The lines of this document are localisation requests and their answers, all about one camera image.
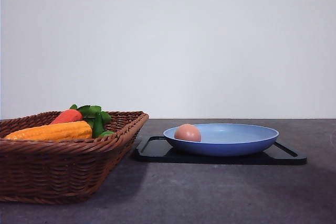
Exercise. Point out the orange toy carrot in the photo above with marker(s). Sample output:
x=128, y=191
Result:
x=70, y=115

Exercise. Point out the brown egg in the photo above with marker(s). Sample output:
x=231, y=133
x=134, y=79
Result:
x=188, y=132

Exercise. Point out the yellow toy corn cob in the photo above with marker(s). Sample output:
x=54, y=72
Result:
x=73, y=130

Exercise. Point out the blue plate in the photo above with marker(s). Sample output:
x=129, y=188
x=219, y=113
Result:
x=225, y=139

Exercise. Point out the green leafy toy vegetable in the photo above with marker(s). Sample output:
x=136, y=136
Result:
x=96, y=118

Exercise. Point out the black serving tray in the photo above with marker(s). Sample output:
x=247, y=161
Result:
x=158, y=150

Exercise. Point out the brown wicker basket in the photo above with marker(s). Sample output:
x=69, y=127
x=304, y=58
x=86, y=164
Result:
x=61, y=171

